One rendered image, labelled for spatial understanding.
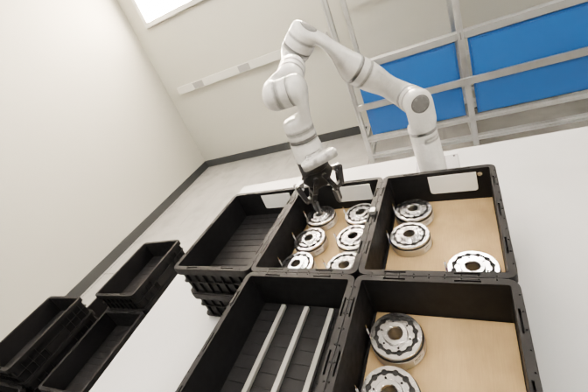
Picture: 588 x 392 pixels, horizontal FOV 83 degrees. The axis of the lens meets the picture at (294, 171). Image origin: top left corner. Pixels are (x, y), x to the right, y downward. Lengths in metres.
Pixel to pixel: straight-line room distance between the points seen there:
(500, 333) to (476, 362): 0.08
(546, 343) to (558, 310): 0.09
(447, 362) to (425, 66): 2.25
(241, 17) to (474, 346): 3.62
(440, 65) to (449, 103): 0.31
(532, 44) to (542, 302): 2.06
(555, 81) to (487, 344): 2.35
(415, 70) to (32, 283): 3.44
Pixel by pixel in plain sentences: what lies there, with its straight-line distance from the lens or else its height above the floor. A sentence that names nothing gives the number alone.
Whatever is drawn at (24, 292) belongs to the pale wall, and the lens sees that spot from 3.50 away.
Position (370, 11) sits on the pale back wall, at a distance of 3.54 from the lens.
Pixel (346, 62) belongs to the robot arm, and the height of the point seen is 1.28.
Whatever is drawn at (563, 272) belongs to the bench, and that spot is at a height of 0.70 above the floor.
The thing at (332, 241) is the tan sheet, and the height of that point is 0.83.
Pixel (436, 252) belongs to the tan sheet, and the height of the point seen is 0.83.
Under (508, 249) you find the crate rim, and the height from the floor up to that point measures 0.93.
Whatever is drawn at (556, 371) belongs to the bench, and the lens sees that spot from 0.90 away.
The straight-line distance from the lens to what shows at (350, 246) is 0.96.
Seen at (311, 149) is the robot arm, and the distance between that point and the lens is 0.78.
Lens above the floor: 1.47
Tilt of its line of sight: 24 degrees down
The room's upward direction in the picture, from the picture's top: 23 degrees counter-clockwise
